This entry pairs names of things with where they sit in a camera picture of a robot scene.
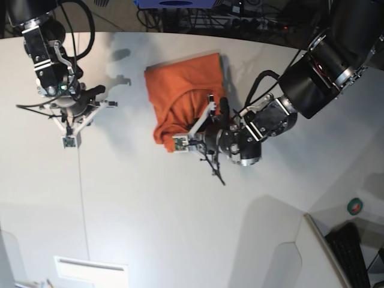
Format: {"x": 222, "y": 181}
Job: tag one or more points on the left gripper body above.
{"x": 221, "y": 133}

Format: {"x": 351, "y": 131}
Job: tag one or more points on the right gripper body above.
{"x": 72, "y": 107}

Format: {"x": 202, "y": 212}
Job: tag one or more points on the orange t-shirt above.
{"x": 179, "y": 94}

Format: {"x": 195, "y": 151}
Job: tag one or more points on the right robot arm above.
{"x": 43, "y": 40}

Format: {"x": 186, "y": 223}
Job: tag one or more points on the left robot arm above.
{"x": 334, "y": 59}

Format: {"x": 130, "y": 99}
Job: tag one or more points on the black power strip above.
{"x": 255, "y": 24}

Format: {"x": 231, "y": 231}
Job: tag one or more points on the blue box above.
{"x": 147, "y": 4}

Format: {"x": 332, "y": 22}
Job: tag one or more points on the green tape roll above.
{"x": 355, "y": 206}

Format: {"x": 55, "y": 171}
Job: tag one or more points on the black keyboard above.
{"x": 345, "y": 244}

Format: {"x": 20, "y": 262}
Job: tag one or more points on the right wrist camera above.
{"x": 72, "y": 141}

